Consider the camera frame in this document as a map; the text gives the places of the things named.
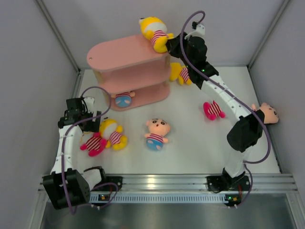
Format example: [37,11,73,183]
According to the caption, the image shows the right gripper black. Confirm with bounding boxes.
[164,32,193,70]

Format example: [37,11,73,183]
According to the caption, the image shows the yellow frog plush toy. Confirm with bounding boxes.
[139,16,174,53]

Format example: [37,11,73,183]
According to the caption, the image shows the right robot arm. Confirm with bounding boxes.
[165,33,266,193]

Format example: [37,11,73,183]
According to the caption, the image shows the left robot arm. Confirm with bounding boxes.
[42,97,108,209]

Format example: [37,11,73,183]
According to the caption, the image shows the pink three-tier shelf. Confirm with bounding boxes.
[87,34,171,111]

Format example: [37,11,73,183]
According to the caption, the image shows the boy doll plush in shelf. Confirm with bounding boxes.
[111,91,135,108]

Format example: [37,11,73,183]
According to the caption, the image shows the white pink bear plush left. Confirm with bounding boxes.
[80,133,107,157]

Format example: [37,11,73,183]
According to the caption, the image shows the white pink bear plush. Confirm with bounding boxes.
[80,133,107,157]
[203,101,225,121]

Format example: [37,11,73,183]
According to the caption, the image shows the white pink bear plush right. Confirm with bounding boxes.
[203,101,225,121]

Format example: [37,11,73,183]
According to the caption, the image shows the boy doll plush centre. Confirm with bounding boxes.
[144,118,171,151]

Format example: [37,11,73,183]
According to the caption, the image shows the boy doll plush right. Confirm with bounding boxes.
[251,103,279,125]

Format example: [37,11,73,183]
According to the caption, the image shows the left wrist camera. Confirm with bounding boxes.
[81,97,95,113]

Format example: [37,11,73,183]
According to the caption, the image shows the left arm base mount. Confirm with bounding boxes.
[93,176,123,192]

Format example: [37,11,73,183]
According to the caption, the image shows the aluminium front rail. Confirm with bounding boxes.
[38,173,298,192]

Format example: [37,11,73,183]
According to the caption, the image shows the white slotted cable duct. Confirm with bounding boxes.
[89,192,229,203]

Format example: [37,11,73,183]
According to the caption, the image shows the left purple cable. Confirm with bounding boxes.
[61,85,119,214]

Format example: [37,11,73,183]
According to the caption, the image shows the purple cable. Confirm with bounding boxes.
[61,85,119,214]
[180,10,272,210]

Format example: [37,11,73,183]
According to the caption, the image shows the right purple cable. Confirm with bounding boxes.
[180,10,272,210]

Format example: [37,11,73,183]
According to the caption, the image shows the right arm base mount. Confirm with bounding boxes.
[207,175,251,193]

